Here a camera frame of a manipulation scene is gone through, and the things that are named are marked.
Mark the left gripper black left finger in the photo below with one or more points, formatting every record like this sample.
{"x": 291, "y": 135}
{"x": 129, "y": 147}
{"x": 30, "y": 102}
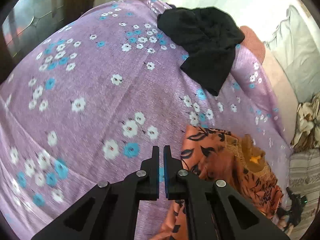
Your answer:
{"x": 108, "y": 211}

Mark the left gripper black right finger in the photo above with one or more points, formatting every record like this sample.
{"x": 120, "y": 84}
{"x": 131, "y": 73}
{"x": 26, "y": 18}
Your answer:
{"x": 213, "y": 209}

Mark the orange black floral garment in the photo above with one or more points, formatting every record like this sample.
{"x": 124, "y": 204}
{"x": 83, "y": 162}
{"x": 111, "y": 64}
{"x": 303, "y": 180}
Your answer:
{"x": 215, "y": 154}

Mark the striped beige pillow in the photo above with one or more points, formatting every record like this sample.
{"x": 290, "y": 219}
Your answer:
{"x": 304, "y": 180}

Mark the brown cream crumpled blanket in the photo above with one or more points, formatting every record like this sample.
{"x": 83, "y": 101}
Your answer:
{"x": 307, "y": 126}

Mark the purple floral bedsheet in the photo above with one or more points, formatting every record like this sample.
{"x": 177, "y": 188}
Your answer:
{"x": 91, "y": 101}

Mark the salmon pink mattress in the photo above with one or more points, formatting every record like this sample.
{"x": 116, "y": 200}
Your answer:
{"x": 286, "y": 98}

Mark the pale green floral pillow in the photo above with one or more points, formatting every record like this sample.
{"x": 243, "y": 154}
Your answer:
{"x": 295, "y": 50}

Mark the black crumpled garment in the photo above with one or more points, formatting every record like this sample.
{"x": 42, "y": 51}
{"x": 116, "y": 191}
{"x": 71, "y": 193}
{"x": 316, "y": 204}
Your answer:
{"x": 209, "y": 36}

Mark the silver mirrored wardrobe door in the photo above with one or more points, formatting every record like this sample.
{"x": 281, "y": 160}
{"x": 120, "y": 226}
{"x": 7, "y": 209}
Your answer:
{"x": 29, "y": 23}

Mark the brown wooden wardrobe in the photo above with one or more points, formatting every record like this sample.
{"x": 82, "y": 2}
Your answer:
{"x": 73, "y": 9}

